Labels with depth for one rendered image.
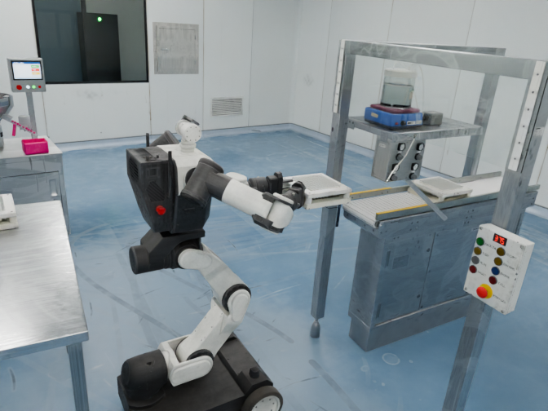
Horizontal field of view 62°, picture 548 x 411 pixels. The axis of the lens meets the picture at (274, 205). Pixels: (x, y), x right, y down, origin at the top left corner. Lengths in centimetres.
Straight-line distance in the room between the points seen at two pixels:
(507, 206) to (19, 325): 158
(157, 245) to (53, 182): 207
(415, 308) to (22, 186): 282
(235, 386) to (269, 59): 624
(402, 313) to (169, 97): 510
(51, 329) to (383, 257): 164
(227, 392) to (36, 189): 221
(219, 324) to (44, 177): 206
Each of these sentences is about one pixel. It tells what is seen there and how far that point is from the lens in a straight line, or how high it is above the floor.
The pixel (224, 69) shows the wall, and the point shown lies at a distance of 740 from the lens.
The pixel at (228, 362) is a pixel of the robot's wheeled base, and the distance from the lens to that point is 238.
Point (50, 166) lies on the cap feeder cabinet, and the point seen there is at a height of 66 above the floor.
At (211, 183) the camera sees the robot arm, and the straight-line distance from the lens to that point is 156.
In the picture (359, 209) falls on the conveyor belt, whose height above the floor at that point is 88.
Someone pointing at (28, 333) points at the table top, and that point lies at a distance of 154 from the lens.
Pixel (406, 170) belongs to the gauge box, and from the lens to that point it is 225.
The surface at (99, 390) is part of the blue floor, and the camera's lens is 260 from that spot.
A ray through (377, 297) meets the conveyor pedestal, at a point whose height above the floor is 39.
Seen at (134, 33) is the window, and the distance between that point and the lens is 678.
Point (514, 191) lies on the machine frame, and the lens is 169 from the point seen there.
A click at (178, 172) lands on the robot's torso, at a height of 123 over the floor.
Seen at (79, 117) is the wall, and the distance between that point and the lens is 667.
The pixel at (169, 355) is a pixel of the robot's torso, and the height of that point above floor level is 34.
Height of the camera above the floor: 175
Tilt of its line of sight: 22 degrees down
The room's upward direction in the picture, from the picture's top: 4 degrees clockwise
